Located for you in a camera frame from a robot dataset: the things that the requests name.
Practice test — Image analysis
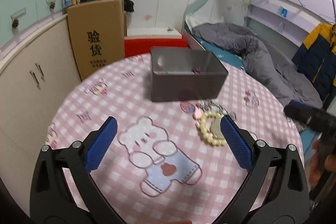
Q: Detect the red storage bench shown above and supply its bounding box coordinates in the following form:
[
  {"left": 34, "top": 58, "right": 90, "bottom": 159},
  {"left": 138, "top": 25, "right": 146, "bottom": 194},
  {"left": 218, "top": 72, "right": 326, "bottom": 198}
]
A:
[{"left": 123, "top": 38, "right": 189, "bottom": 58}]

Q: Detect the grey metal tin box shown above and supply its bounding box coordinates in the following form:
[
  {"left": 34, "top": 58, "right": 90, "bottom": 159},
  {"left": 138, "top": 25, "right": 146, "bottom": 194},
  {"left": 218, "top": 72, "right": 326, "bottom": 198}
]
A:
[{"left": 151, "top": 47, "right": 229, "bottom": 102}]

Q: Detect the beige low cabinet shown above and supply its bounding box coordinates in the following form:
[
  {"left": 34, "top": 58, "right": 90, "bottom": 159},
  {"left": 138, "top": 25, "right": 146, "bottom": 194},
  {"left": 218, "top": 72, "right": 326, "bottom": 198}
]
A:
[{"left": 1, "top": 15, "right": 80, "bottom": 213}]

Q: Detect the brown cardboard box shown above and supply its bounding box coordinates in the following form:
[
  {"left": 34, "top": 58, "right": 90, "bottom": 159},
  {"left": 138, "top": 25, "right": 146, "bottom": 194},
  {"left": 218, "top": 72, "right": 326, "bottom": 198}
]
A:
[{"left": 67, "top": 0, "right": 125, "bottom": 80}]

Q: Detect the teal bed sheet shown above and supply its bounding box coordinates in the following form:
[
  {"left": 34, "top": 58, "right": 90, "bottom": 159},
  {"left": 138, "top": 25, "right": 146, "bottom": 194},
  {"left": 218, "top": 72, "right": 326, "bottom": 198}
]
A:
[{"left": 194, "top": 37, "right": 246, "bottom": 72}]

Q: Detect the silver chain necklace with pendant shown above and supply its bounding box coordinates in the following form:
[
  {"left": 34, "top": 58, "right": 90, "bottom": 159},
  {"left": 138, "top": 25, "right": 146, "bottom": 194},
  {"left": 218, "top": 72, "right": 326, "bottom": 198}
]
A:
[{"left": 196, "top": 99, "right": 238, "bottom": 135}]

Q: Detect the pink charm keychain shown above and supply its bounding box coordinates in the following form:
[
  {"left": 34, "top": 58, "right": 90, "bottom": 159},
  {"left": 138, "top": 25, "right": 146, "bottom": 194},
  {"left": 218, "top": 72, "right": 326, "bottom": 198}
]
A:
[{"left": 193, "top": 107, "right": 203, "bottom": 128}]

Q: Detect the grey duvet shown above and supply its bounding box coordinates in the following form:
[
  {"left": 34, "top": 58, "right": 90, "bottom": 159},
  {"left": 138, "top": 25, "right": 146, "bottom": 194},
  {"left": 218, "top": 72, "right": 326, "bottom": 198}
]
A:
[{"left": 193, "top": 23, "right": 323, "bottom": 109}]

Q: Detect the cream bead bracelet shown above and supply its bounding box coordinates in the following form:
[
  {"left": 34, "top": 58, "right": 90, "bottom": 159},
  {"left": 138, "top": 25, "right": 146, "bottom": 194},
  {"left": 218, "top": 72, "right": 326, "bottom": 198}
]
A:
[{"left": 199, "top": 111, "right": 228, "bottom": 147}]

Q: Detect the pink checkered bear tablecloth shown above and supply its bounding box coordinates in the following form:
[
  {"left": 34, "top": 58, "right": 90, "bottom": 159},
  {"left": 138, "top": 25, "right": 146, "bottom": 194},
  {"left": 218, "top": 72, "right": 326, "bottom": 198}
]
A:
[{"left": 45, "top": 53, "right": 305, "bottom": 224}]

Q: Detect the yellow navy jacket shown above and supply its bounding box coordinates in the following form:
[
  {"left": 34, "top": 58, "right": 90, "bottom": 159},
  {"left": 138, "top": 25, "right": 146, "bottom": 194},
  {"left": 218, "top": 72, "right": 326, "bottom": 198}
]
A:
[{"left": 292, "top": 23, "right": 336, "bottom": 110}]

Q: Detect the teal drawer unit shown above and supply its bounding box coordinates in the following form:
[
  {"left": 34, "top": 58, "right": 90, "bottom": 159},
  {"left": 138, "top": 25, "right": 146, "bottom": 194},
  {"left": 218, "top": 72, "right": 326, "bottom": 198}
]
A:
[{"left": 1, "top": 0, "right": 63, "bottom": 46}]

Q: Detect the person's right hand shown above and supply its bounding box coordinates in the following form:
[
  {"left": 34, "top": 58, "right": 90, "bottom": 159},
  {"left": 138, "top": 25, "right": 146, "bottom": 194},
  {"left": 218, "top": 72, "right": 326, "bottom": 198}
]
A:
[{"left": 309, "top": 140, "right": 336, "bottom": 187}]

